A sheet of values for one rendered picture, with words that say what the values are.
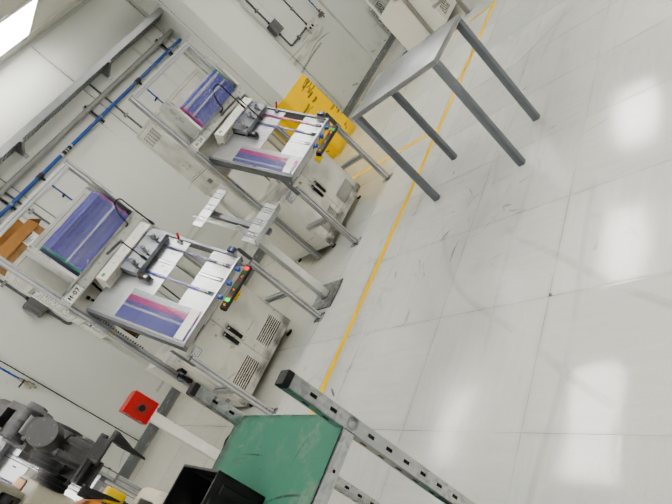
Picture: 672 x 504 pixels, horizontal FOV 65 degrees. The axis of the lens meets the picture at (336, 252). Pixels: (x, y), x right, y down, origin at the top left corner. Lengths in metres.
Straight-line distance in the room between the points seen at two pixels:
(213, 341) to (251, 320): 0.32
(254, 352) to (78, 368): 1.83
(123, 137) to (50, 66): 0.88
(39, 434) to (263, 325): 2.73
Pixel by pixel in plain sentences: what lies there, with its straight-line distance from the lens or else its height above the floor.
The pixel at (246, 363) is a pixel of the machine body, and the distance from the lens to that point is 3.69.
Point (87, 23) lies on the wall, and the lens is 6.23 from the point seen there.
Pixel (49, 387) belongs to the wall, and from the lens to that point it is 4.98.
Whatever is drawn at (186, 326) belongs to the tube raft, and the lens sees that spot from 3.24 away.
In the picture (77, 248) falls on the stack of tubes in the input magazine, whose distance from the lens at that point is 3.60.
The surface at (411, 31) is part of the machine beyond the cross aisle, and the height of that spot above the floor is 0.23.
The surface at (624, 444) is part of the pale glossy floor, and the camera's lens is 1.85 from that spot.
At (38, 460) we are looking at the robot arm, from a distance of 1.47.
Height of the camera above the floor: 1.49
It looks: 21 degrees down
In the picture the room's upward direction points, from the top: 49 degrees counter-clockwise
